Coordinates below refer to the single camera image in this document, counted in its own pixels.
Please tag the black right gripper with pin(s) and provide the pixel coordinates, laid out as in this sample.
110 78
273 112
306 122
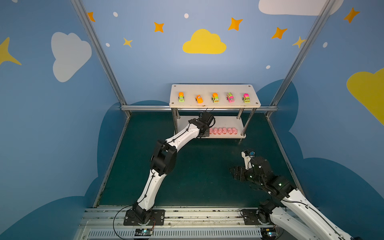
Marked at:
241 173

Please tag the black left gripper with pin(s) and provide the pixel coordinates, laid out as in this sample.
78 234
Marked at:
208 119

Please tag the orange yellow toy car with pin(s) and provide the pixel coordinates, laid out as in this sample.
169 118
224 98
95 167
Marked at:
199 99

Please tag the pink drum green toy truck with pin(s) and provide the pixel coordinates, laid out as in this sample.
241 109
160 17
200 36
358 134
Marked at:
246 98

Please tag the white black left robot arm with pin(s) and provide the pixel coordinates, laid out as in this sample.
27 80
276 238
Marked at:
164 160

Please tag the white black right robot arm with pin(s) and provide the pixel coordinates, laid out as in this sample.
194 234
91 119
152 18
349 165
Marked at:
293 212

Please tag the white two-tier shelf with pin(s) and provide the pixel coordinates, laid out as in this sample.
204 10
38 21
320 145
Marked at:
240 121

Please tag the aluminium cage frame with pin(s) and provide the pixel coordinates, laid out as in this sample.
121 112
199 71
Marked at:
320 21

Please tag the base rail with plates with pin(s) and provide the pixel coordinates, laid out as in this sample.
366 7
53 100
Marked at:
188 223

